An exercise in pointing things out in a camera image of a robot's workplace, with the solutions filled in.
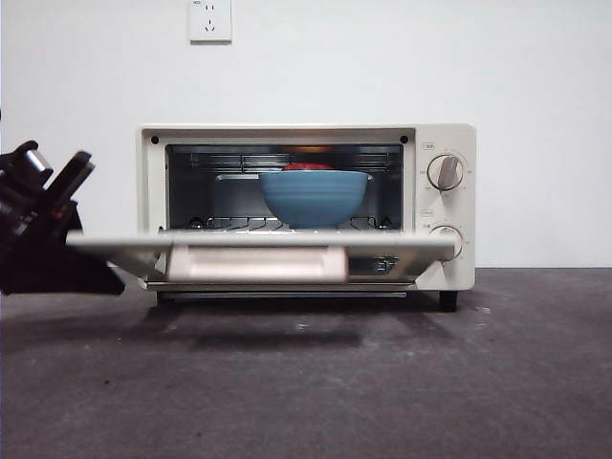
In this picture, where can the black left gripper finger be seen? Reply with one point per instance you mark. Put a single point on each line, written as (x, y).
(57, 268)

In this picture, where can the blue ribbed bowl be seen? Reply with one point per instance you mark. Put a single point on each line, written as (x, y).
(311, 201)

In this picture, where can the red yellow apple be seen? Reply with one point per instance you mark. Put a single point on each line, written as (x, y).
(308, 167)

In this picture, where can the cream Toshiba toaster oven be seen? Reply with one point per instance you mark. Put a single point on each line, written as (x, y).
(148, 191)

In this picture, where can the cream timer knob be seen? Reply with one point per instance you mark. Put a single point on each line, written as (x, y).
(447, 232)

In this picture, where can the cream temperature knob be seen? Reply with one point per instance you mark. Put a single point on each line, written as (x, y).
(445, 172)

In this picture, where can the white wall socket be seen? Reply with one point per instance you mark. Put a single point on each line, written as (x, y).
(210, 21)

